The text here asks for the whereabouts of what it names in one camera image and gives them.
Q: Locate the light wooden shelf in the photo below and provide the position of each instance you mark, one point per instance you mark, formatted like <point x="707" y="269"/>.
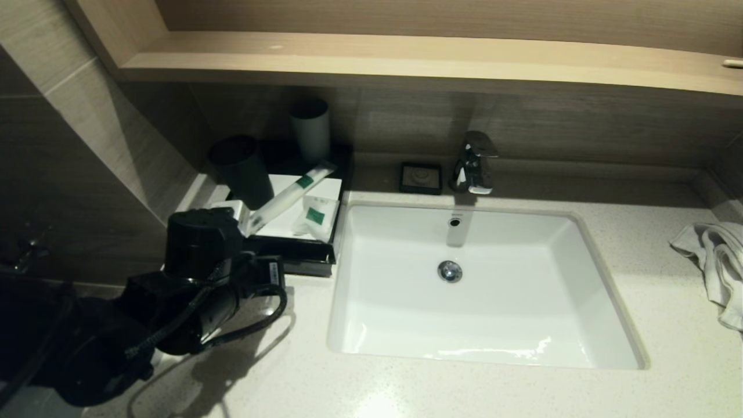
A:
<point x="406" y="58"/>

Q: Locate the small white green-label sachet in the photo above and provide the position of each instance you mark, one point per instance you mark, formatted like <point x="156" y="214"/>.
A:
<point x="316" y="217"/>

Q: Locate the chrome faucet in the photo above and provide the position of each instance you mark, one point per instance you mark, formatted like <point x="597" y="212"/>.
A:
<point x="473" y="168"/>

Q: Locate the black cup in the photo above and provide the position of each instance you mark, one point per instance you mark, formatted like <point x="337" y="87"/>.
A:
<point x="244" y="174"/>

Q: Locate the black glossy tray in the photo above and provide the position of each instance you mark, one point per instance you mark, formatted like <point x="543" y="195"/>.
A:
<point x="339" y="154"/>

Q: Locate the grey cup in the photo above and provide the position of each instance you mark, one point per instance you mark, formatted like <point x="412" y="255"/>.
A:
<point x="310" y="133"/>

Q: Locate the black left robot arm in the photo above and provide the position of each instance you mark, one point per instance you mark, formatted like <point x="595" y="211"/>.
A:
<point x="197" y="238"/>

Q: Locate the white towel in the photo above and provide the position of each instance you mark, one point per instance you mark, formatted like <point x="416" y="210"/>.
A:
<point x="717" y="261"/>

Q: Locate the small pale object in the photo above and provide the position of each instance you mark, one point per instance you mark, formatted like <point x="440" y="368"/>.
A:
<point x="732" y="64"/>

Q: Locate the black square soap dish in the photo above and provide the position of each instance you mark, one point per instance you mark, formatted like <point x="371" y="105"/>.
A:
<point x="421" y="179"/>

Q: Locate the white ceramic sink basin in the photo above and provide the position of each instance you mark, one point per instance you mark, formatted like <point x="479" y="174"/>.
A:
<point x="493" y="313"/>

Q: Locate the dark metal valve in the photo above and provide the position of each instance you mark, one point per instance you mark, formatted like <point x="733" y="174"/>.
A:
<point x="26" y="255"/>

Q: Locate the small white rectangular block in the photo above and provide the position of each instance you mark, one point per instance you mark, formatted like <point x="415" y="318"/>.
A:
<point x="238" y="216"/>

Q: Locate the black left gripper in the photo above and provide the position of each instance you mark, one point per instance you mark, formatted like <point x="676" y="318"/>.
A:
<point x="261" y="276"/>

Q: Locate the long white toothbrush packet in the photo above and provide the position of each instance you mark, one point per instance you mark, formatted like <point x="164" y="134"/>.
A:
<point x="284" y="200"/>

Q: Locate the chrome drain plug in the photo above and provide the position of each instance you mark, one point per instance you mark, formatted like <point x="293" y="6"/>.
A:
<point x="450" y="271"/>

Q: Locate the black box with white top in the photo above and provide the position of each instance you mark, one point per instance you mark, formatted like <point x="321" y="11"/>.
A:
<point x="278" y="226"/>

